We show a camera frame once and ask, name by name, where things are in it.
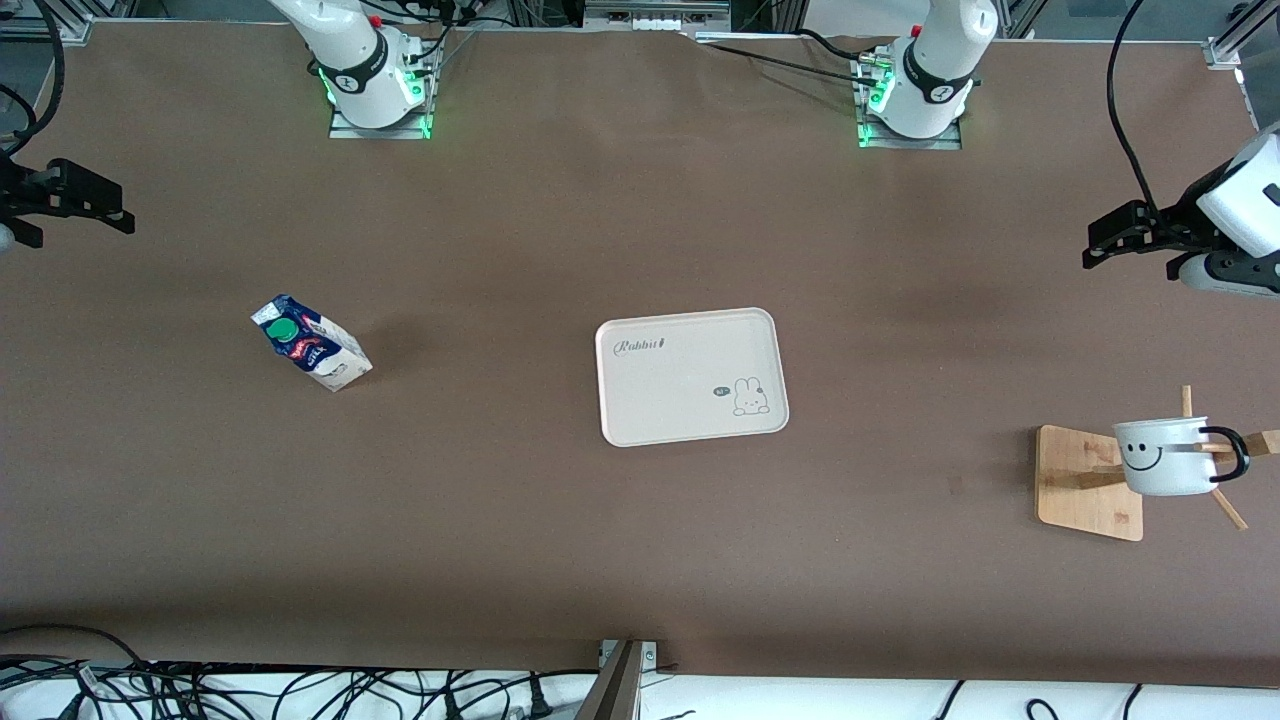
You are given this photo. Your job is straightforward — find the white smiley face cup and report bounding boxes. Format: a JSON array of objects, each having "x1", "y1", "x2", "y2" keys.
[{"x1": 1113, "y1": 416, "x2": 1251, "y2": 498}]

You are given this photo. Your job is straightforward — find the blue white milk carton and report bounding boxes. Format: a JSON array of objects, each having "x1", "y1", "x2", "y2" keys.
[{"x1": 250, "y1": 294, "x2": 373, "y2": 393}]

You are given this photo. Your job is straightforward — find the beige rabbit print tray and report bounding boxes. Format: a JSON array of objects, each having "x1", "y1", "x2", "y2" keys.
[{"x1": 595, "y1": 307, "x2": 790, "y2": 448}]

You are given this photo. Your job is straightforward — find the wooden mug stand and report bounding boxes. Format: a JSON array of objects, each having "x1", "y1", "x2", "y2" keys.
[{"x1": 1036, "y1": 385, "x2": 1280, "y2": 543}]

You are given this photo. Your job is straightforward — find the grey power strip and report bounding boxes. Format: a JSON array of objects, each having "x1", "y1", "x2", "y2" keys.
[{"x1": 585, "y1": 0, "x2": 731, "y2": 31}]

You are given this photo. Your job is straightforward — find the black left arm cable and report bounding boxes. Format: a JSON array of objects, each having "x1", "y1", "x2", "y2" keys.
[{"x1": 1105, "y1": 0, "x2": 1163, "y2": 216}]

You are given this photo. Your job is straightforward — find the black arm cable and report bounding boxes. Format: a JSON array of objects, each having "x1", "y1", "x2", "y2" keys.
[
  {"x1": 0, "y1": 0, "x2": 67, "y2": 153},
  {"x1": 1105, "y1": 0, "x2": 1163, "y2": 216}
]

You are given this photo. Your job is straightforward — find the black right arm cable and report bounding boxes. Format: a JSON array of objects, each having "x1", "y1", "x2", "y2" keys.
[{"x1": 0, "y1": 0, "x2": 67, "y2": 153}]

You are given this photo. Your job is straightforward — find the aluminium frame profile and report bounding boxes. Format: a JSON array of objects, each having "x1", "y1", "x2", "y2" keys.
[
  {"x1": 0, "y1": 0, "x2": 96, "y2": 43},
  {"x1": 1205, "y1": 0, "x2": 1280, "y2": 71}
]

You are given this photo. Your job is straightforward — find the aluminium left arm base plate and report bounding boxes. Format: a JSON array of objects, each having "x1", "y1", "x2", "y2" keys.
[{"x1": 855, "y1": 50, "x2": 963, "y2": 151}]

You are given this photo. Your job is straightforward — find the metal frame post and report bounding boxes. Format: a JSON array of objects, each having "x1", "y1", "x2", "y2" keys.
[{"x1": 575, "y1": 638, "x2": 658, "y2": 720}]

